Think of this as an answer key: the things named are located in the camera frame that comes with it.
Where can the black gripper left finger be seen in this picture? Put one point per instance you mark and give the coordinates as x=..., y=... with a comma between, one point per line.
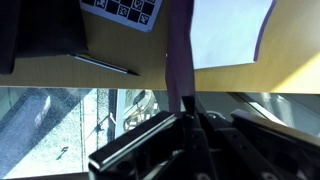
x=140, y=150

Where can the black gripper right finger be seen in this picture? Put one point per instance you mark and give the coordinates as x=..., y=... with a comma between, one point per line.
x=273, y=150

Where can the purple file folder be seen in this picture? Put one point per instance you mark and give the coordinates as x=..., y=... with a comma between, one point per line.
x=180, y=50

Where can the dark pen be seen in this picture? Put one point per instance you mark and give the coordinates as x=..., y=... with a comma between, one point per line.
x=106, y=65

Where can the white paper sheet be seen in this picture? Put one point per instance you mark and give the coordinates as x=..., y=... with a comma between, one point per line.
x=226, y=33

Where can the black white checkerboard card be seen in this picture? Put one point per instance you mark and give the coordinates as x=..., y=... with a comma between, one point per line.
x=126, y=11

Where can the black folded cloth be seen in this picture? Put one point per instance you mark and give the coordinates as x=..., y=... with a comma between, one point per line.
x=46, y=30

